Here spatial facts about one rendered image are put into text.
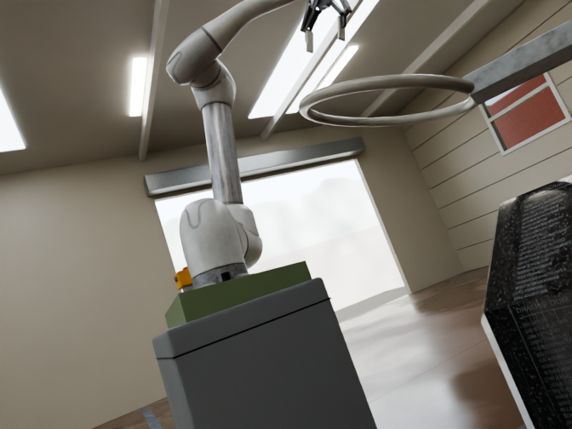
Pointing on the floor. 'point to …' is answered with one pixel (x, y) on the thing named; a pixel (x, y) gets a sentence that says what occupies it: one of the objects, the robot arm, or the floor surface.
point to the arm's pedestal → (264, 366)
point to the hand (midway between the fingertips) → (324, 42)
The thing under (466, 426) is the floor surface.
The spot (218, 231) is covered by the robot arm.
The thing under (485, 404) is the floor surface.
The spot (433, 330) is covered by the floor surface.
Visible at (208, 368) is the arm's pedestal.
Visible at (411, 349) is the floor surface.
